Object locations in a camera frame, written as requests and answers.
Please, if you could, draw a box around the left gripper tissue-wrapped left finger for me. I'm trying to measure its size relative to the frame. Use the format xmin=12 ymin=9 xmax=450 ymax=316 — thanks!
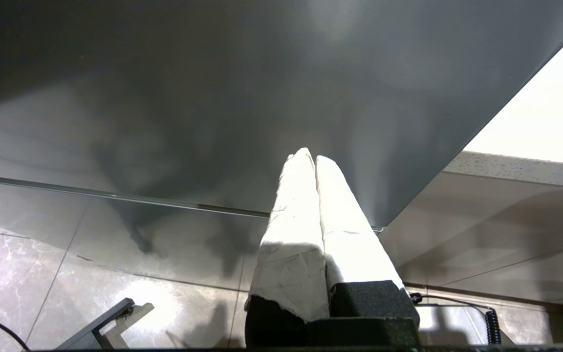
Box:
xmin=244 ymin=148 xmax=332 ymax=349

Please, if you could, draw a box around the left gripper tissue-wrapped right finger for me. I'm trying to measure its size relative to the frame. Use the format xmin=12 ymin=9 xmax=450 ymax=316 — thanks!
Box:
xmin=315 ymin=155 xmax=421 ymax=327

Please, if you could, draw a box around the beige base cabinet front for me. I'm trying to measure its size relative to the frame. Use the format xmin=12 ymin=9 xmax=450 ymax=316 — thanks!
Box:
xmin=378 ymin=171 xmax=563 ymax=306

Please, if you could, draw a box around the black coiled cable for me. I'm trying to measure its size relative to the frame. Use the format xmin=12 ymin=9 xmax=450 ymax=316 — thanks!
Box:
xmin=409 ymin=292 xmax=503 ymax=346

